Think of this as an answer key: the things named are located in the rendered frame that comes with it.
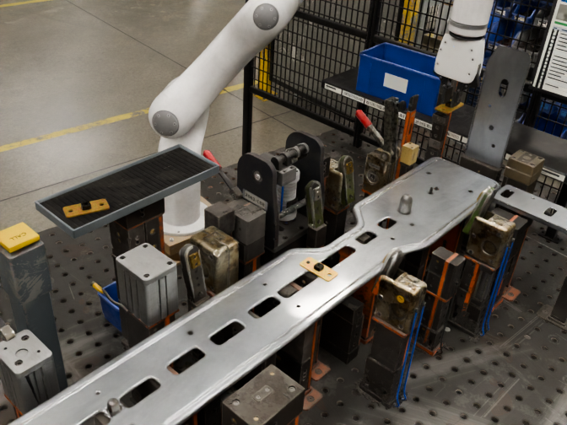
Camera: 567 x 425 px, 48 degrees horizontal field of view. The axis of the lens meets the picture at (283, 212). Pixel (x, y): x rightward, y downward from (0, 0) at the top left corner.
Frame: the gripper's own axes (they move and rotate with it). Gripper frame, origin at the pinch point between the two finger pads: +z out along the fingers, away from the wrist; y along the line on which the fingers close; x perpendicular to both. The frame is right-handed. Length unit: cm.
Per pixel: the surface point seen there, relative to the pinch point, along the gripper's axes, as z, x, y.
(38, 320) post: 31, -96, -30
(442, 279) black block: 33.6, -21.9, 18.2
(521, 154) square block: 21.6, 28.2, 11.4
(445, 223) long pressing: 27.4, -9.9, 10.5
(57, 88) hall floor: 131, 78, -335
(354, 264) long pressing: 27.4, -39.2, 4.6
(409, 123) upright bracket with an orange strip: 15.7, 9.2, -14.7
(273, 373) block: 25, -77, 15
